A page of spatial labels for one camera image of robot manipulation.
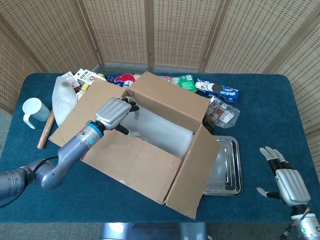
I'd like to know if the yellow sponge pack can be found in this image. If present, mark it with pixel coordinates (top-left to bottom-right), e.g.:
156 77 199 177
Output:
76 68 107 92

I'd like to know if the red cardboard box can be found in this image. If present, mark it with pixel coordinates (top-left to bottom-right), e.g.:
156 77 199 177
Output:
48 71 221 220

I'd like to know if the bamboo folding screen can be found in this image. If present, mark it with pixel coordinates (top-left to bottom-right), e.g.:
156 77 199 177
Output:
0 0 320 171

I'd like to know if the clear plastic pastry box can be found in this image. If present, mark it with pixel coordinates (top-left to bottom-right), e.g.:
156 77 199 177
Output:
204 96 241 129

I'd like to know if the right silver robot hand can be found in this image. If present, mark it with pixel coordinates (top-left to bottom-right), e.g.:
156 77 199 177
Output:
256 146 312 207

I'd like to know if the stainless steel tray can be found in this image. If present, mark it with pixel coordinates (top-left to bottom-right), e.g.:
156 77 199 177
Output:
203 135 244 197

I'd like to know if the blue cookie package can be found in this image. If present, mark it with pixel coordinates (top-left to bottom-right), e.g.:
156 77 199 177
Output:
194 78 240 103

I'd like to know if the wooden rolling pin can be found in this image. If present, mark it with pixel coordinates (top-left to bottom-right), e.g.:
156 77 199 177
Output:
36 109 55 150

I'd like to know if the light blue mug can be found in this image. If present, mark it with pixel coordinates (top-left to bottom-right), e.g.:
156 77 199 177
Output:
22 97 51 130

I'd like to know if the latex gloves package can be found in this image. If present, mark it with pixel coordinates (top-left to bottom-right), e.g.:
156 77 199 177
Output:
107 72 181 89

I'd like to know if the right wrist cable bundle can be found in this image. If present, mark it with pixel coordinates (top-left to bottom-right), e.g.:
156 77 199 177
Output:
279 207 312 240

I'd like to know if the white foam sheet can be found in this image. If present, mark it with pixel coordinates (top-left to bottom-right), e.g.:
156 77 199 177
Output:
119 104 195 160

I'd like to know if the green snack pack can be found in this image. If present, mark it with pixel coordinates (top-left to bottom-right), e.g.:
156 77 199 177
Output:
174 74 198 93

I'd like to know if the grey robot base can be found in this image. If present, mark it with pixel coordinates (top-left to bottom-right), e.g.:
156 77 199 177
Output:
99 221 210 240

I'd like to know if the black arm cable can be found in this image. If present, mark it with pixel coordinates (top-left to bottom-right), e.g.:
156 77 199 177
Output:
0 156 59 208

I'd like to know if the small red white carton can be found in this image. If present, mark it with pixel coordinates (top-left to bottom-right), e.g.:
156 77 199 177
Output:
60 71 81 94

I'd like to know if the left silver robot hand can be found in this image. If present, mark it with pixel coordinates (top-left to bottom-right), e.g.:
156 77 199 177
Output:
94 96 141 138

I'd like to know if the white plastic bag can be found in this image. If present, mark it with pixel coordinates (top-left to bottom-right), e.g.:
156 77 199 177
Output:
51 76 78 126

